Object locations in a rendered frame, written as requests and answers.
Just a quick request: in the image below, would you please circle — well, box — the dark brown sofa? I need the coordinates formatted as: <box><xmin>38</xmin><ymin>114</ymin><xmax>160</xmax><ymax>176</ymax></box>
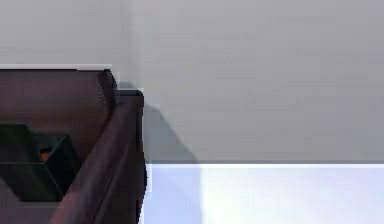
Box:
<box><xmin>0</xmin><ymin>68</ymin><xmax>148</xmax><ymax>224</ymax></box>

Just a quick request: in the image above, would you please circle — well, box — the dark green box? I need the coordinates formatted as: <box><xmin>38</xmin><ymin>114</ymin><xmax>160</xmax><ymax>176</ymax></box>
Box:
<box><xmin>0</xmin><ymin>123</ymin><xmax>82</xmax><ymax>203</ymax></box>

